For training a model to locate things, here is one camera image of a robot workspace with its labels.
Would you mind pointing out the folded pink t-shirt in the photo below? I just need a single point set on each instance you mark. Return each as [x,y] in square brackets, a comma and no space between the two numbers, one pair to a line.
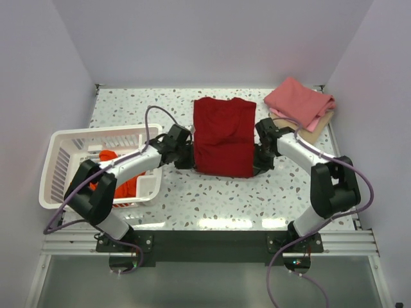
[292,99]

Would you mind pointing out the dark red t-shirt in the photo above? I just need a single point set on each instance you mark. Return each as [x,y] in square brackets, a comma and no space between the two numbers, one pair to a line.
[224,137]

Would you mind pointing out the orange t-shirt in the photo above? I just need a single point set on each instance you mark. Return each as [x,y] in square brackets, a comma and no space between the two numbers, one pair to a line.
[127,189]

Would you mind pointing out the folded beige t-shirt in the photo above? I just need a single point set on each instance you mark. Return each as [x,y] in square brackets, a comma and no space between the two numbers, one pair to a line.
[309,134]

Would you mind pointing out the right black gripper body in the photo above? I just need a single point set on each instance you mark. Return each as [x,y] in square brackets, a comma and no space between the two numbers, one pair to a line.
[263,160]

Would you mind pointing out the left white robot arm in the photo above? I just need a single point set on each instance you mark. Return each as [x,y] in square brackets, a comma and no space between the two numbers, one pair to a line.
[91,192]

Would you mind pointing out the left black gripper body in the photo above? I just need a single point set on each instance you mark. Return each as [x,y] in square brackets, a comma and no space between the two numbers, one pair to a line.
[184,159]

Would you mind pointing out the aluminium extrusion rail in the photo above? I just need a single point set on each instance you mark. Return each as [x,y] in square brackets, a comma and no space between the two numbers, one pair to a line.
[335,243]

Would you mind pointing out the white plastic laundry basket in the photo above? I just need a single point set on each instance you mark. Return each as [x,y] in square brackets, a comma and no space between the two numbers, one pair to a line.
[69,148]

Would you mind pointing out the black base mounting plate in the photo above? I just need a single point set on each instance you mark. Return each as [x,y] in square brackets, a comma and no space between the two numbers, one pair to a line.
[229,246]

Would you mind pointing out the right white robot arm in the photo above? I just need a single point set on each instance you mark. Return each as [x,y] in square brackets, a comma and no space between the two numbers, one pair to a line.
[333,184]

